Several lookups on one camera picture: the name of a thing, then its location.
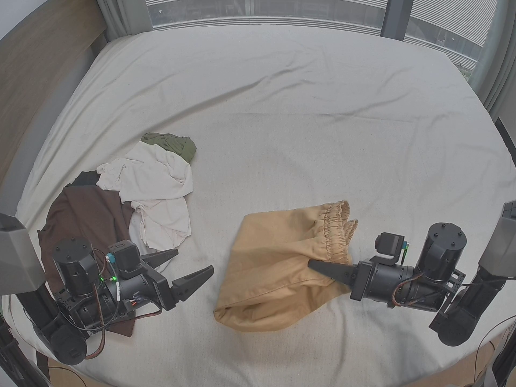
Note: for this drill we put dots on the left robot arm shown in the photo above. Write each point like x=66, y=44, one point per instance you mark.
x=74, y=264

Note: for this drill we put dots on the olive green garment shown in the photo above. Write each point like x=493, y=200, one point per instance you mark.
x=177, y=145

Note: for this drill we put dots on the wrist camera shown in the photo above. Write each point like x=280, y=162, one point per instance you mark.
x=125, y=256
x=389, y=243

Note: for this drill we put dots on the white garment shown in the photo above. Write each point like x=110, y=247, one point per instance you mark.
x=153, y=184

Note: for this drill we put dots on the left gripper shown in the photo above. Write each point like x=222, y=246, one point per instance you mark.
x=145, y=292

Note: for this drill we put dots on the black garment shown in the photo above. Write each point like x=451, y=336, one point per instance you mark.
x=86, y=179

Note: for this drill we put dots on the brown garment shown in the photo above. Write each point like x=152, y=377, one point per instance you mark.
x=88, y=216

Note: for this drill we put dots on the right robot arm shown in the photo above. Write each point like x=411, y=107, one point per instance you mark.
x=445, y=248

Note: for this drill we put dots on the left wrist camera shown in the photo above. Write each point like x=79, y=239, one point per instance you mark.
x=125, y=256

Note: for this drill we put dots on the tan shorts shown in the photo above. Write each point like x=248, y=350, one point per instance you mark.
x=274, y=264

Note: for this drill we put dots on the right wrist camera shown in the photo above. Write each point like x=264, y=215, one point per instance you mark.
x=389, y=243

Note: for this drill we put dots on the bed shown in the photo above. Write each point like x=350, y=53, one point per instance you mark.
x=302, y=115

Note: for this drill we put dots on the grey-green curtain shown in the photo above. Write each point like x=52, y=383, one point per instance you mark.
x=121, y=6
x=500, y=55

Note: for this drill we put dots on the window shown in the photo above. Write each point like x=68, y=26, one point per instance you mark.
x=282, y=6

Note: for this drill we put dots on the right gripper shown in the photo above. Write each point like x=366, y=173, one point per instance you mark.
x=383, y=282

